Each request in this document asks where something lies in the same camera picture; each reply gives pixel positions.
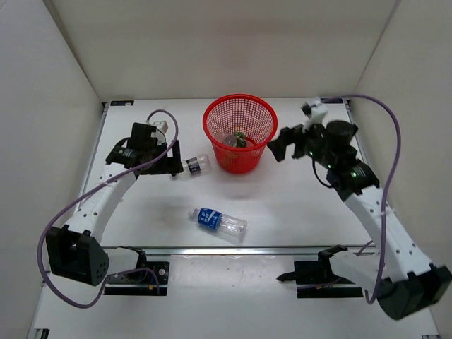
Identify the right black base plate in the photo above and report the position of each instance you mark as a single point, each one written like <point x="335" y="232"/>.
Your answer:
<point x="313" y="281"/>

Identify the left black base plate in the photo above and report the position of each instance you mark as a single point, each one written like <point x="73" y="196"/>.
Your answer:
<point x="143" y="283"/>

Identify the clear bottle blue label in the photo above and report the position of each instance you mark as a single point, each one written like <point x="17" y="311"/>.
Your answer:
<point x="221" y="225"/>

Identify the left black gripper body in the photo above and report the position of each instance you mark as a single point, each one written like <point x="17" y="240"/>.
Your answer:
<point x="155" y="151"/>

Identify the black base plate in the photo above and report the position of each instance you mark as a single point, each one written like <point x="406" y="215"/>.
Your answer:
<point x="143" y="283"/>
<point x="313" y="281"/>

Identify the small bottle black label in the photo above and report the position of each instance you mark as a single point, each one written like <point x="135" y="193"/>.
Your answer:
<point x="194" y="167"/>

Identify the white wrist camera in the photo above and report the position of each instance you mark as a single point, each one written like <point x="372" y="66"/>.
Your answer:
<point x="159" y="131"/>
<point x="315" y="110"/>

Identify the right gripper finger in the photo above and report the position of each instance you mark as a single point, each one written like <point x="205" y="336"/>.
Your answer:
<point x="295" y="133"/>
<point x="278" y="148"/>

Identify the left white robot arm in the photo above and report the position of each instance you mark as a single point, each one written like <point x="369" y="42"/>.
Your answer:
<point x="74" y="250"/>

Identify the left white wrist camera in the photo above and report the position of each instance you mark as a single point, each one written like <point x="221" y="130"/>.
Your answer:
<point x="159" y="131"/>

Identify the red mesh plastic bin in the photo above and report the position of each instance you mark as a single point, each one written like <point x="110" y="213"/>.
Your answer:
<point x="242" y="114"/>

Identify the clear bottle green label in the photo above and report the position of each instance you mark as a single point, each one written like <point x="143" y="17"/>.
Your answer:
<point x="227" y="139"/>

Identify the right table corner label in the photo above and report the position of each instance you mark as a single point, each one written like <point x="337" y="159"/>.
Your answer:
<point x="332" y="100"/>

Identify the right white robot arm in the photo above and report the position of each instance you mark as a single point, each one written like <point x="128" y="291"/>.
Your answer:
<point x="404" y="279"/>

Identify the left table corner label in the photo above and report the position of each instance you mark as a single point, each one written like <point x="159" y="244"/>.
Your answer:
<point x="120" y="103"/>

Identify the green plastic bottle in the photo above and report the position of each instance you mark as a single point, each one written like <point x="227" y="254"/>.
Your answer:
<point x="241" y="140"/>

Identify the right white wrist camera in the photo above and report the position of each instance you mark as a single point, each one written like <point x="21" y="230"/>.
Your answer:
<point x="315" y="110"/>

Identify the table corner label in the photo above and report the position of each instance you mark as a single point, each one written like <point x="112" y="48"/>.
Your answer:
<point x="332" y="100"/>
<point x="120" y="103"/>

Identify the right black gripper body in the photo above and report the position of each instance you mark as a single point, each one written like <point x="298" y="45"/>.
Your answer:
<point x="313" y="145"/>

